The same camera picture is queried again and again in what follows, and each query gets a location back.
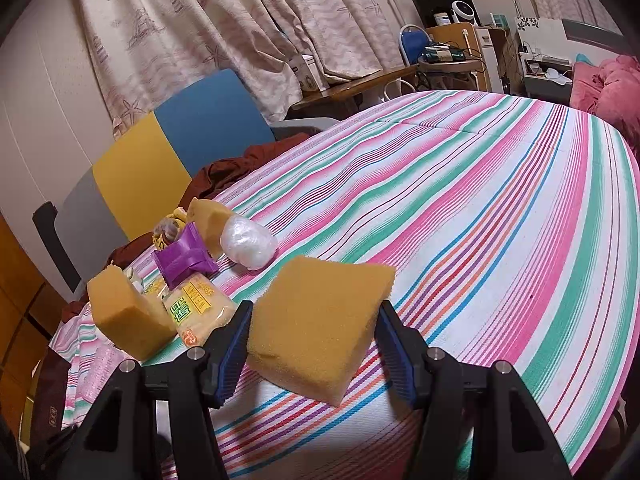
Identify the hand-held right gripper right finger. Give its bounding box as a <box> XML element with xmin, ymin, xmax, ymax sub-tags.
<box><xmin>377</xmin><ymin>300</ymin><xmax>574</xmax><ymax>480</ymax></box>

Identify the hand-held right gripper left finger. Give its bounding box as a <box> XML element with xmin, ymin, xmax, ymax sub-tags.
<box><xmin>65</xmin><ymin>300</ymin><xmax>256</xmax><ymax>480</ymax></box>

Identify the yellow rice cracker packet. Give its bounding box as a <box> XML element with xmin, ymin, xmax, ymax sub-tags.
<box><xmin>162</xmin><ymin>272</ymin><xmax>239</xmax><ymax>349</ymax></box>

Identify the yellow-brown sponge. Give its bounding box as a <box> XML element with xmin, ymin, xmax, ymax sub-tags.
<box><xmin>186</xmin><ymin>197</ymin><xmax>233</xmax><ymax>259</ymax></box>
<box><xmin>247</xmin><ymin>255</ymin><xmax>397</xmax><ymax>407</ymax></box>
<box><xmin>87</xmin><ymin>266</ymin><xmax>178</xmax><ymax>361</ymax></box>

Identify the purple snack packet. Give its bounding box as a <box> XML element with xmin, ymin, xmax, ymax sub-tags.
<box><xmin>151</xmin><ymin>222</ymin><xmax>220</xmax><ymax>291</ymax></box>

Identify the white plastic bag roll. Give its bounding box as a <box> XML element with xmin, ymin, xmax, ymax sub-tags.
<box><xmin>220</xmin><ymin>214</ymin><xmax>278</xmax><ymax>272</ymax></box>

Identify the yellow crocheted toy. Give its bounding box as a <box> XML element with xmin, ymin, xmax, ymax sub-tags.
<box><xmin>151</xmin><ymin>207</ymin><xmax>193</xmax><ymax>251</ymax></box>

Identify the striped bedsheet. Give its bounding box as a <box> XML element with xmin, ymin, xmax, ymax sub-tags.
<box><xmin>50</xmin><ymin>90</ymin><xmax>640</xmax><ymax>480</ymax></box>

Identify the dark red bag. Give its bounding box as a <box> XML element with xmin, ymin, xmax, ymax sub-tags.
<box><xmin>30</xmin><ymin>350</ymin><xmax>72</xmax><ymax>433</ymax></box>

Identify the brown cloth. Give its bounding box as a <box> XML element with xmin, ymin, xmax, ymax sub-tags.
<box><xmin>60</xmin><ymin>142</ymin><xmax>313</xmax><ymax>323</ymax></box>

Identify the blue yellow grey chair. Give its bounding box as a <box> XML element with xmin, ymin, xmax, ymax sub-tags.
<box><xmin>32</xmin><ymin>69</ymin><xmax>341</xmax><ymax>301</ymax></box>

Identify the wooden cabinet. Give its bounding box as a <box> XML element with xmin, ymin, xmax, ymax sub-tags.
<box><xmin>0</xmin><ymin>215</ymin><xmax>67</xmax><ymax>436</ymax></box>

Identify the wooden desk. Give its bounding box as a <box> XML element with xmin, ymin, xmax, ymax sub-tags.
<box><xmin>290</xmin><ymin>65</ymin><xmax>421</xmax><ymax>111</ymax></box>

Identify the white carton box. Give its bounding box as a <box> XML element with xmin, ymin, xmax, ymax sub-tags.
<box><xmin>290</xmin><ymin>54</ymin><xmax>327</xmax><ymax>93</ymax></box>

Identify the round wooden side table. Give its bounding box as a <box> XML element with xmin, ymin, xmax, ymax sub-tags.
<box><xmin>417</xmin><ymin>57</ymin><xmax>484</xmax><ymax>77</ymax></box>

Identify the patterned beige curtain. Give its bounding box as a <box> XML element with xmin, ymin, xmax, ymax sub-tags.
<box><xmin>70</xmin><ymin>0</ymin><xmax>416</xmax><ymax>141</ymax></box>

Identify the pink blanket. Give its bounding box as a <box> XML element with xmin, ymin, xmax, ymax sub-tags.
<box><xmin>570</xmin><ymin>55</ymin><xmax>640</xmax><ymax>158</ymax></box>

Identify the white round fan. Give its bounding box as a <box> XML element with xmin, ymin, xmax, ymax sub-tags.
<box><xmin>450</xmin><ymin>1</ymin><xmax>479</xmax><ymax>26</ymax></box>

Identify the white cabinet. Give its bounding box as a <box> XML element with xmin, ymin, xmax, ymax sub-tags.
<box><xmin>515</xmin><ymin>16</ymin><xmax>574</xmax><ymax>106</ymax></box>

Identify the black board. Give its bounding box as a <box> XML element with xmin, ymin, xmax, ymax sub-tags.
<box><xmin>410</xmin><ymin>0</ymin><xmax>483</xmax><ymax>28</ymax></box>

